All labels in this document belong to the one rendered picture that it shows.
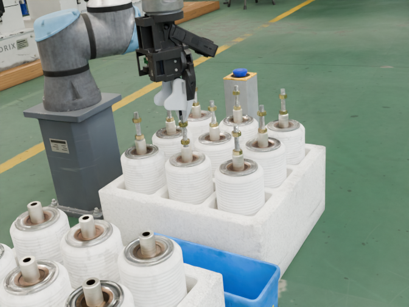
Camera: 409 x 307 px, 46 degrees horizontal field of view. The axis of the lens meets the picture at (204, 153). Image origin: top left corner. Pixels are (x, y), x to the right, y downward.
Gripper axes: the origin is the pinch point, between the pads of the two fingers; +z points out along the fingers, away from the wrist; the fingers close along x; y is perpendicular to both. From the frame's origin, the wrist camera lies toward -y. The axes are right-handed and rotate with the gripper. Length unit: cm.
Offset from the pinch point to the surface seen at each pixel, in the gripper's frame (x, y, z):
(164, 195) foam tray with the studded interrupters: -3.2, 5.4, 17.9
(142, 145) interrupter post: -9.4, 6.0, 7.9
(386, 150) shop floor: -9, -76, 35
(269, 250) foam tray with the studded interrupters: 19.3, -4.4, 24.4
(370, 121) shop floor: -30, -94, 35
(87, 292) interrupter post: 29.9, 33.3, 7.6
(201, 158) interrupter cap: 2.0, -1.6, 9.6
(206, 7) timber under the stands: -332, -222, 30
